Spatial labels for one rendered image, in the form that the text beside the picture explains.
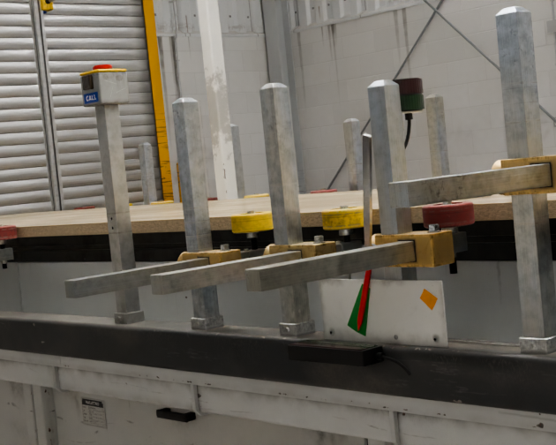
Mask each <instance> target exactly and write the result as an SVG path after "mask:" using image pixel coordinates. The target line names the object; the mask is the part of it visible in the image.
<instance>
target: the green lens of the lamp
mask: <svg viewBox="0 0 556 445"><path fill-rule="evenodd" d="M400 100H401V109H402V110H408V109H424V108H425V99H424V95H423V94H414V95H404V96H400Z"/></svg>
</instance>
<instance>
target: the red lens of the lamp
mask: <svg viewBox="0 0 556 445"><path fill-rule="evenodd" d="M394 82H395V83H397V84H398V85H399V90H400V94H413V93H423V92H424V90H423V81H422V79H401V80H394Z"/></svg>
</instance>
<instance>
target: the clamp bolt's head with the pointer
mask: <svg viewBox="0 0 556 445"><path fill-rule="evenodd" d="M371 274H372V270H366V271H365V276H364V286H363V290H362V296H361V301H360V306H359V311H358V316H357V331H358V330H359V329H360V327H361V325H362V323H363V319H364V310H365V305H366V299H367V295H368V290H369V284H370V280H371Z"/></svg>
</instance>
